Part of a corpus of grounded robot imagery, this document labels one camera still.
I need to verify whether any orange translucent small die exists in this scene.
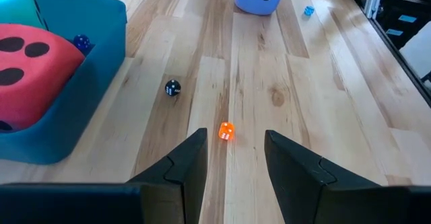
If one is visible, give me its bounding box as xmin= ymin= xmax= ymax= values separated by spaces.
xmin=218 ymin=121 xmax=236 ymax=141

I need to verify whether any black small die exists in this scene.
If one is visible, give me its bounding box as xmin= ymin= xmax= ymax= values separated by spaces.
xmin=164 ymin=79 xmax=182 ymax=98

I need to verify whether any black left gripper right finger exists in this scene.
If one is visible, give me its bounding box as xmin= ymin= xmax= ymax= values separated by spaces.
xmin=264 ymin=129 xmax=410 ymax=224

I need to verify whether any red foam die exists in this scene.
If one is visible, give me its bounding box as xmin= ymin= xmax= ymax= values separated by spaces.
xmin=0 ymin=23 xmax=86 ymax=133

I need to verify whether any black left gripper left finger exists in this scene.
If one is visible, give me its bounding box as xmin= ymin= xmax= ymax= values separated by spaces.
xmin=127 ymin=127 xmax=209 ymax=224

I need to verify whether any teal foam die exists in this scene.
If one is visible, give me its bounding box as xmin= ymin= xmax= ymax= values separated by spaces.
xmin=0 ymin=0 xmax=48 ymax=30

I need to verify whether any blue plastic bin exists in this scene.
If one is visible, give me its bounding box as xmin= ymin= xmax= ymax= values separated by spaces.
xmin=0 ymin=0 xmax=128 ymax=165

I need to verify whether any dark blue small die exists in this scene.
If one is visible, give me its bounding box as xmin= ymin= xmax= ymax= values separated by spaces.
xmin=73 ymin=34 xmax=91 ymax=52

